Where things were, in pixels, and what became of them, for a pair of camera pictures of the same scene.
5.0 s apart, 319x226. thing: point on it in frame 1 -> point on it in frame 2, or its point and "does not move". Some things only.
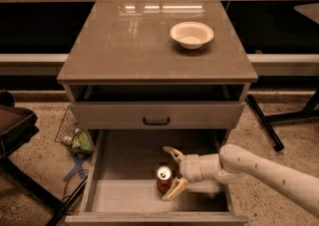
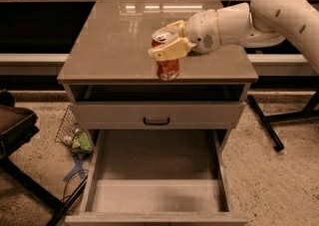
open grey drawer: [122, 189] does not move
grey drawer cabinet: [154, 63] does not move
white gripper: [190, 167] -> [200, 31]
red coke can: [163, 178] -> [167, 70]
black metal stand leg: [266, 120] does not move
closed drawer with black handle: [157, 114] does not move
